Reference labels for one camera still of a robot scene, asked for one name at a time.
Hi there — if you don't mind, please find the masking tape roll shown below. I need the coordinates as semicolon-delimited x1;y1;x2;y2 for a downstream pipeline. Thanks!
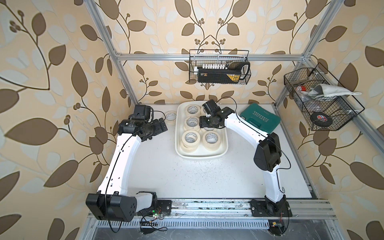
165;111;177;124
184;116;201;131
185;104;201;117
202;131;221;151

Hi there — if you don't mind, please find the white plastic storage tray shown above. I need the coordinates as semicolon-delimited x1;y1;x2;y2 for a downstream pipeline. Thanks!
175;101;229;160

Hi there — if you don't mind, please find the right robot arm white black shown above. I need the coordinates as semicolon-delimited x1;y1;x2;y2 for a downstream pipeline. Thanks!
200;100;285;204

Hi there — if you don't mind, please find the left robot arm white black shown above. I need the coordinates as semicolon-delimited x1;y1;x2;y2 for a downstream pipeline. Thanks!
86;105;168;222

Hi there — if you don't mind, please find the masking tape stack front left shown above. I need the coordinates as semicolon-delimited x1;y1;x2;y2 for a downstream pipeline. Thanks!
180;130;201;153

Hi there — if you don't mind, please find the black yellow box in basket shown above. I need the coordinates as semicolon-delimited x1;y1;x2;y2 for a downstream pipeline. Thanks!
197;69;251;85

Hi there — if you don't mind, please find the black tape roll red label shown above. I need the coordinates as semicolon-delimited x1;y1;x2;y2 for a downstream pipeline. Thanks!
310;112;333;128

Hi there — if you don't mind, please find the green plastic tool case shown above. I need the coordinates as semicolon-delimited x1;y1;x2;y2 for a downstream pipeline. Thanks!
240;103;281;134

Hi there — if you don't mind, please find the grey folded cloth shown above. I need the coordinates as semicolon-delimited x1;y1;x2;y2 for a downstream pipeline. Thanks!
304;84;362;99

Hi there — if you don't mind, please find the black wire basket back wall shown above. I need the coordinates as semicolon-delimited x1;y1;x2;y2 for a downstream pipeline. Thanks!
187;49;251;85

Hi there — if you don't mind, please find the black wire basket wall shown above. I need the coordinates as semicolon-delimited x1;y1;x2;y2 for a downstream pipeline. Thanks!
284;63;365;131
187;49;251;85

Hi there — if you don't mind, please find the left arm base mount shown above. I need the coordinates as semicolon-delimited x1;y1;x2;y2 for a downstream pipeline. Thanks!
137;200;172;217

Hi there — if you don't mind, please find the aluminium front rail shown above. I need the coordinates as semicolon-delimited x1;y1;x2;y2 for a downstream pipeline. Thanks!
87;197;337;220

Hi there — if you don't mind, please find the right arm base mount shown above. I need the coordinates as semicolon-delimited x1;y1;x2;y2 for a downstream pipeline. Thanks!
250;195;293;218

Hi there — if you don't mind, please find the black wire basket right wall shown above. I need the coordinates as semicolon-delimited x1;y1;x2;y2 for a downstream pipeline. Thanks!
284;63;365;131

